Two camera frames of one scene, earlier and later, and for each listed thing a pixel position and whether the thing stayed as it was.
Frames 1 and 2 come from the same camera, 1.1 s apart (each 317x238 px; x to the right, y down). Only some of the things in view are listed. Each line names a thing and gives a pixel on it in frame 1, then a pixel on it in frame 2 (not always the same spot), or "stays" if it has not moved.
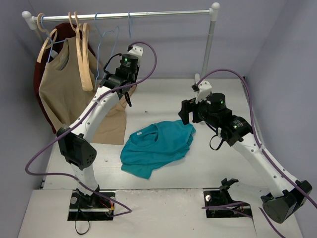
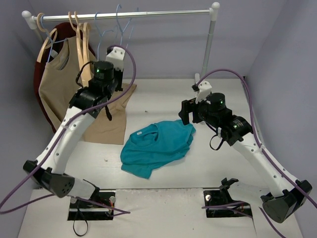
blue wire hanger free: x=130 y=25 → x=122 y=30
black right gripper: x=186 y=112 stays
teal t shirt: x=161 y=143 stays
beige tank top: x=63 y=93 stays
